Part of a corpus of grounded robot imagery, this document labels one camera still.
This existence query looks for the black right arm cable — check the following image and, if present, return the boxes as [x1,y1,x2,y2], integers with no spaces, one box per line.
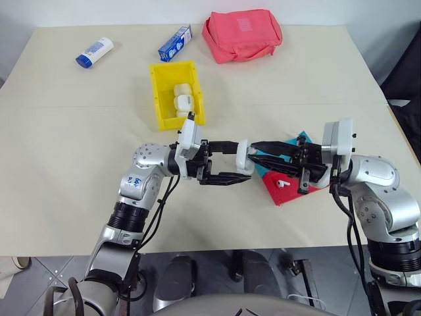
[328,157,382,316]

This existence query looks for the pink fabric pouch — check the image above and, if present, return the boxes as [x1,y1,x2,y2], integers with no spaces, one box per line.
[201,9,284,65]

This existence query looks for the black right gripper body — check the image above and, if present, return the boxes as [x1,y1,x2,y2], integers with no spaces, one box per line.
[289,134,330,195]

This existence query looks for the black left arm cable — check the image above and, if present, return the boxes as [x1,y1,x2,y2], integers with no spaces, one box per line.
[133,173,182,257]

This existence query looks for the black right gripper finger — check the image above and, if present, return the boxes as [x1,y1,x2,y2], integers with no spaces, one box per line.
[248,155,303,176]
[250,140,299,156]

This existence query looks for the black table leg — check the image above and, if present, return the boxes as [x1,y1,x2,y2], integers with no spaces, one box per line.
[229,250,247,283]

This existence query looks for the yellow plastic bin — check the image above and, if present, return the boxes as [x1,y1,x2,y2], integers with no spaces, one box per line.
[149,60,207,132]

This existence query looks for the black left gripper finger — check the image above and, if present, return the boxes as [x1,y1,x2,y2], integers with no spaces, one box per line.
[207,140,239,155]
[199,172,253,188]

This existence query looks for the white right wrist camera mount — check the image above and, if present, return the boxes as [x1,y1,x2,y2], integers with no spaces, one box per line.
[321,115,358,166]

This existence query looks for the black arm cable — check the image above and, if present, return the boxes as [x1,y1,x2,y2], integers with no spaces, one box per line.
[328,157,382,316]
[133,173,182,257]

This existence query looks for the blue and white carton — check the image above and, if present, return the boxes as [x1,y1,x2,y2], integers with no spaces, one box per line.
[157,24,193,63]

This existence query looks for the white bottle with blue cap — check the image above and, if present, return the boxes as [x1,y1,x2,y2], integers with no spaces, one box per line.
[74,36,115,70]

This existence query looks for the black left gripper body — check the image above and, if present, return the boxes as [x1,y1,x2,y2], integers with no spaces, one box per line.
[185,139,214,186]

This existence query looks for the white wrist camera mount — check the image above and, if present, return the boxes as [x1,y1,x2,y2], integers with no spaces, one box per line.
[321,115,358,166]
[174,111,203,180]

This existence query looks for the dark metal bar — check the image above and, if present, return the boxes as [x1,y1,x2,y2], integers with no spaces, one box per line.
[291,259,320,307]

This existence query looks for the red foam pad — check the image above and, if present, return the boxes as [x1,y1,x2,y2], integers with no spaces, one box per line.
[260,170,330,208]

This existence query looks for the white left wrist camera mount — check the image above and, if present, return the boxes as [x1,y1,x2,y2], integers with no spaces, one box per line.
[174,111,203,180]

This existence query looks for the grey robot torso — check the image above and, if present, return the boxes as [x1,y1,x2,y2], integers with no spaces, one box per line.
[130,294,333,316]

